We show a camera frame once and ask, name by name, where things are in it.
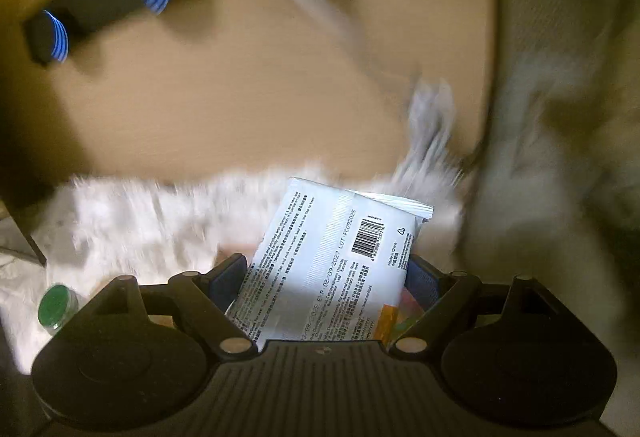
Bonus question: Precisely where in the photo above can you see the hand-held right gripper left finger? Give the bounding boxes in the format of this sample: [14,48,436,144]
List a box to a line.
[95,253,259,361]

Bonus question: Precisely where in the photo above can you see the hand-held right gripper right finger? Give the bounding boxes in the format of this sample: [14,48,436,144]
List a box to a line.
[389,253,551,361]

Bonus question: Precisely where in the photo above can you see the white wet wipes pack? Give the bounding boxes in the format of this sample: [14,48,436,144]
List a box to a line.
[225,176,435,352]

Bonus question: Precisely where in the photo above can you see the white fringed blanket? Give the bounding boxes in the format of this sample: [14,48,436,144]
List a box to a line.
[0,167,468,375]

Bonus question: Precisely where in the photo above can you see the green lid jar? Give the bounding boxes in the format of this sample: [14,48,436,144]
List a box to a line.
[37,284,82,337]

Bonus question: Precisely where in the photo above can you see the black device with blue lights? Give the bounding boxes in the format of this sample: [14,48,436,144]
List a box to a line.
[22,0,193,69]

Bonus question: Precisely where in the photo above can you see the white cable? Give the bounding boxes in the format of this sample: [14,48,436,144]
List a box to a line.
[247,0,468,183]

